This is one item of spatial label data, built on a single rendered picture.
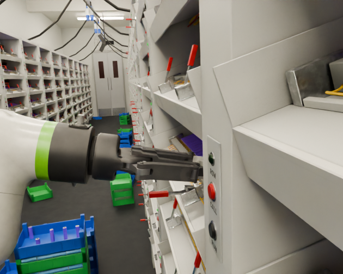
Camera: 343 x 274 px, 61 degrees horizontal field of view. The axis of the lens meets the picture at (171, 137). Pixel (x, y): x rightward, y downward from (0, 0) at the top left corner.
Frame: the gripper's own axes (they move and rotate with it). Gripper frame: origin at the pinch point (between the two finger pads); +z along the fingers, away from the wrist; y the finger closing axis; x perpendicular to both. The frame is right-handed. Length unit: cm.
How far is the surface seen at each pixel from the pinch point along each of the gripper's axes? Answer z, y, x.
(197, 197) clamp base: -1.4, 2.1, 6.3
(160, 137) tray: -3.4, 45.4, 3.7
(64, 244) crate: -35, 81, 66
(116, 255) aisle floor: -9, 134, 105
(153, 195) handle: -9.4, 2.5, 6.8
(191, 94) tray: -5.7, 2.1, -11.8
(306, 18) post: -3.7, -24.3, -19.4
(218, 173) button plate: -7.2, -21.3, -5.3
